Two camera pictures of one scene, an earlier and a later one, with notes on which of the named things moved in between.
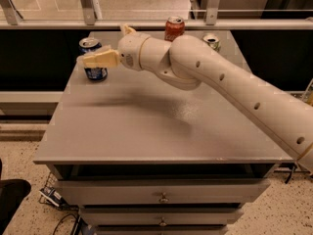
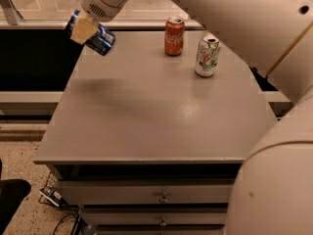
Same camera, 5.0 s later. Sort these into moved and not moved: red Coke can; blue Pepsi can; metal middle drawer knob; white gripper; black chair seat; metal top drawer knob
Moved: blue Pepsi can; white gripper
Not moved: metal top drawer knob; metal middle drawer knob; red Coke can; black chair seat
